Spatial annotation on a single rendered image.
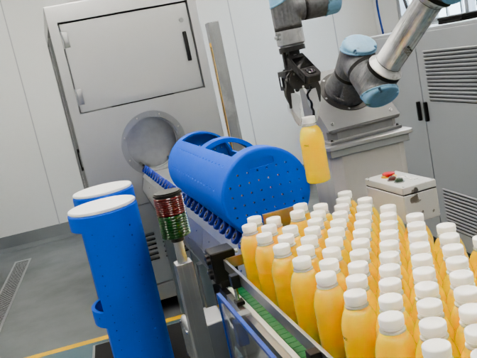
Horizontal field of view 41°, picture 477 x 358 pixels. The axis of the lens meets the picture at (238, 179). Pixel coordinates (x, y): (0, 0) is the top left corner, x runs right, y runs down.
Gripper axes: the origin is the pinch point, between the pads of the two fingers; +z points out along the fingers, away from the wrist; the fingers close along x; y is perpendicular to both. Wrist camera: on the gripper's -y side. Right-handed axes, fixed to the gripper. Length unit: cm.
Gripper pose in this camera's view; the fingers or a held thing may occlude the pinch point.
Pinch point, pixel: (307, 119)
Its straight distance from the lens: 172.7
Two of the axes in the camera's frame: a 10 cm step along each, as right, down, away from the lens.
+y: -2.9, -1.3, 9.5
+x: -9.4, 2.5, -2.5
